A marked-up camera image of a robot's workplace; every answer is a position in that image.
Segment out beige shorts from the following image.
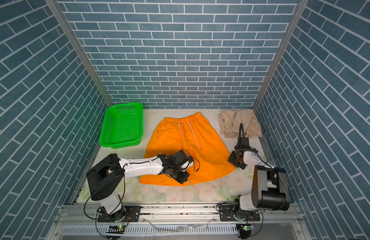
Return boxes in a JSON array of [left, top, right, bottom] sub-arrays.
[[219, 110, 263, 139]]

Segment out green plastic basket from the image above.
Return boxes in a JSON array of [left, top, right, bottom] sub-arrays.
[[100, 103, 143, 149]]

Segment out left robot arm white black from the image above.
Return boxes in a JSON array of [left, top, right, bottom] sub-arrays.
[[86, 150, 196, 218]]

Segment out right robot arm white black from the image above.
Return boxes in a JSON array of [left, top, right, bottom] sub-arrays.
[[228, 137, 290, 218]]

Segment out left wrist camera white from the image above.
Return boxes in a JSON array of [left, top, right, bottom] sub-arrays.
[[172, 150, 194, 171]]

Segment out orange shorts white drawstring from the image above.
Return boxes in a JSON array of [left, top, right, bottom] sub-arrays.
[[178, 121, 201, 150]]

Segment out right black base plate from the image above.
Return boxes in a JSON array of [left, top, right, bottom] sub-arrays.
[[215, 203, 260, 222]]

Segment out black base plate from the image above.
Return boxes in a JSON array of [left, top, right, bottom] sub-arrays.
[[215, 203, 260, 222], [98, 206, 141, 223]]

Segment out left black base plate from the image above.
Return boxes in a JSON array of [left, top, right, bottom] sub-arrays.
[[98, 206, 141, 223]]

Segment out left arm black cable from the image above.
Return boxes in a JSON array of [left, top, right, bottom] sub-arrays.
[[82, 149, 201, 239]]

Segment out aluminium front rail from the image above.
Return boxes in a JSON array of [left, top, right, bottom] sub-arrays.
[[47, 203, 310, 240]]

